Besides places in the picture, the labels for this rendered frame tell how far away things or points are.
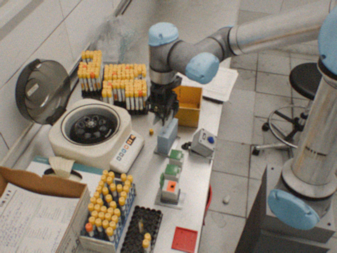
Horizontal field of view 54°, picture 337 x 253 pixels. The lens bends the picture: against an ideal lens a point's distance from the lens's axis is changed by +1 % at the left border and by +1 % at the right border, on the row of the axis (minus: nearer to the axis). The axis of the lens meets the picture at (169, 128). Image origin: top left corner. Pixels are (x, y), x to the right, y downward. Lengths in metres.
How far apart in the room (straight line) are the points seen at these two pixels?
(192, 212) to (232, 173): 1.22
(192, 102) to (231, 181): 0.98
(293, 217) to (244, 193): 1.38
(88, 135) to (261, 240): 0.64
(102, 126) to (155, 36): 0.44
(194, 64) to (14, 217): 0.66
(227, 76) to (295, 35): 0.79
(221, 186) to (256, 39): 1.49
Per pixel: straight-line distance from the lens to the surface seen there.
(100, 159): 1.07
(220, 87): 1.45
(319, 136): 0.68
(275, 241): 1.10
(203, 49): 0.81
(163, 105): 0.94
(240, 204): 2.14
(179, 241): 1.01
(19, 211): 1.07
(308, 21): 0.75
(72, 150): 1.09
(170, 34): 0.82
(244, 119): 2.62
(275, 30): 0.78
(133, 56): 1.64
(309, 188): 0.77
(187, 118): 1.25
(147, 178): 1.12
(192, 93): 1.32
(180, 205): 1.05
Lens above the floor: 1.80
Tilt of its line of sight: 47 degrees down
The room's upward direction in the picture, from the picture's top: 2 degrees clockwise
